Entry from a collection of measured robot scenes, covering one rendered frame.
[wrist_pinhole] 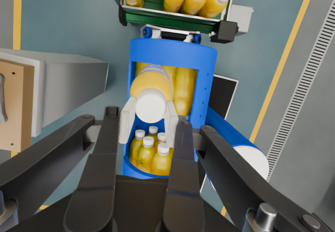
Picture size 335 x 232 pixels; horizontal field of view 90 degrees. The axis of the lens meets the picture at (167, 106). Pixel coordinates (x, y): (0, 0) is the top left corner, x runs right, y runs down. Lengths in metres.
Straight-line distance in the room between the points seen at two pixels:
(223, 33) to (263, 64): 1.30
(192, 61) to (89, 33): 1.43
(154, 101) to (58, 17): 1.76
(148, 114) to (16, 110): 0.67
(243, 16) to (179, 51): 0.53
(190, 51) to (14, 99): 0.65
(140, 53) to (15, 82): 0.48
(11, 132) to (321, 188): 3.12
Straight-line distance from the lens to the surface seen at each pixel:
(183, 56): 0.45
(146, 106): 0.21
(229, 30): 0.74
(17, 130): 0.86
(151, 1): 0.82
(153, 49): 0.46
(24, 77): 0.79
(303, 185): 2.90
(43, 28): 1.97
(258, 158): 0.89
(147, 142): 0.61
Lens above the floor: 1.68
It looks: 75 degrees down
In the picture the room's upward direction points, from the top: 167 degrees clockwise
